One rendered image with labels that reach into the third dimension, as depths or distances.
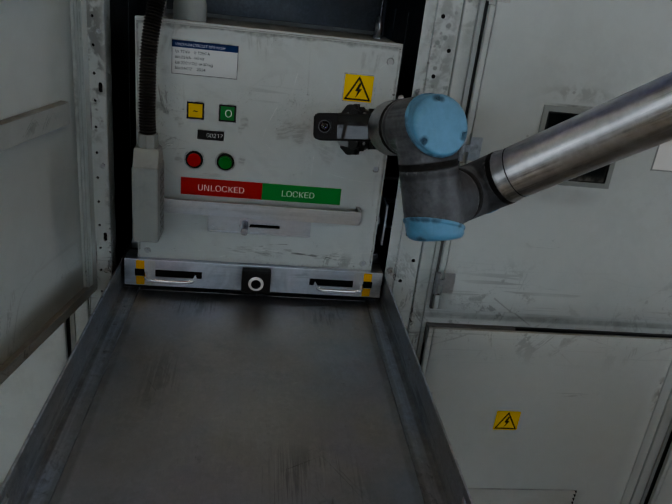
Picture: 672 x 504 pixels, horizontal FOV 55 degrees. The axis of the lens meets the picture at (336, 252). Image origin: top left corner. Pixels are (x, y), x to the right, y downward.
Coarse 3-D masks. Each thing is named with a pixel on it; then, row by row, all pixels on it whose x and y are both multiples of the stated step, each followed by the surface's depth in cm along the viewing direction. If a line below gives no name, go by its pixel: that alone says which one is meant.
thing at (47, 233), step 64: (0, 0) 93; (64, 0) 111; (0, 64) 95; (64, 64) 114; (0, 128) 94; (64, 128) 117; (0, 192) 100; (64, 192) 120; (0, 256) 102; (64, 256) 124; (0, 320) 104; (64, 320) 121; (0, 384) 102
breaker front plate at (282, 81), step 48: (240, 48) 118; (288, 48) 118; (336, 48) 119; (384, 48) 120; (192, 96) 120; (240, 96) 121; (288, 96) 122; (336, 96) 123; (384, 96) 124; (192, 144) 124; (240, 144) 125; (288, 144) 126; (336, 144) 127; (192, 240) 132; (240, 240) 133; (288, 240) 134; (336, 240) 135
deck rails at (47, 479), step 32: (128, 288) 134; (384, 288) 138; (96, 320) 113; (384, 320) 134; (96, 352) 111; (384, 352) 122; (64, 384) 95; (96, 384) 103; (416, 384) 107; (64, 416) 95; (416, 416) 104; (32, 448) 82; (64, 448) 89; (416, 448) 97; (448, 448) 89; (32, 480) 83; (448, 480) 88
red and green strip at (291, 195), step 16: (192, 192) 128; (208, 192) 128; (224, 192) 128; (240, 192) 128; (256, 192) 129; (272, 192) 129; (288, 192) 129; (304, 192) 130; (320, 192) 130; (336, 192) 130
